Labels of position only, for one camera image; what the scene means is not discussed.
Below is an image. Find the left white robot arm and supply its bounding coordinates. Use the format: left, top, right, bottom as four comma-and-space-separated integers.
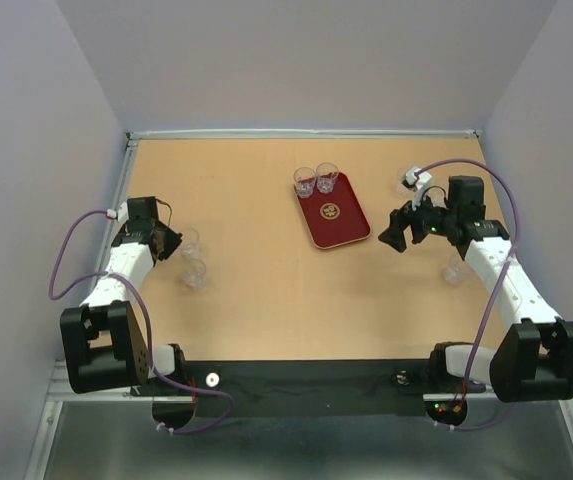
60, 196, 182, 394

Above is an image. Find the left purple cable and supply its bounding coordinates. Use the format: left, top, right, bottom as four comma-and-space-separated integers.
48, 207, 237, 435

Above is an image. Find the clear faceted glass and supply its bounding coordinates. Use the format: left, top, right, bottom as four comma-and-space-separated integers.
293, 167, 317, 199

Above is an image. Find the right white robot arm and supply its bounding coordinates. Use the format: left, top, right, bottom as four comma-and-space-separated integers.
378, 167, 573, 403

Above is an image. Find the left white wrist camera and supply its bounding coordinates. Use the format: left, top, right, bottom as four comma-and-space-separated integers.
115, 200, 129, 224

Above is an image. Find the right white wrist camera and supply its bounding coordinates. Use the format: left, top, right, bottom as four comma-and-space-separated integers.
404, 166, 433, 210

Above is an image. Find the aluminium table edge rail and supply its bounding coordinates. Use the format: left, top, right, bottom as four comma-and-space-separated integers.
127, 128, 479, 141

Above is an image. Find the left aluminium side rail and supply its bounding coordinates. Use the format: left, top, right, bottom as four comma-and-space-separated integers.
20, 139, 140, 480

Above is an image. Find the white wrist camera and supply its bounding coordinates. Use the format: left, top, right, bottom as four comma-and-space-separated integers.
404, 166, 433, 210
115, 200, 129, 224

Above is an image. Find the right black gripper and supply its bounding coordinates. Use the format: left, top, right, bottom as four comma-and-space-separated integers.
376, 185, 458, 252

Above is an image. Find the red lacquer tray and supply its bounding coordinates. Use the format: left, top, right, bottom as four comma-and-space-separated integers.
296, 172, 371, 250

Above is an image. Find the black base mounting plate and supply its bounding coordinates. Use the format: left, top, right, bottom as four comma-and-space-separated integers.
130, 358, 487, 419

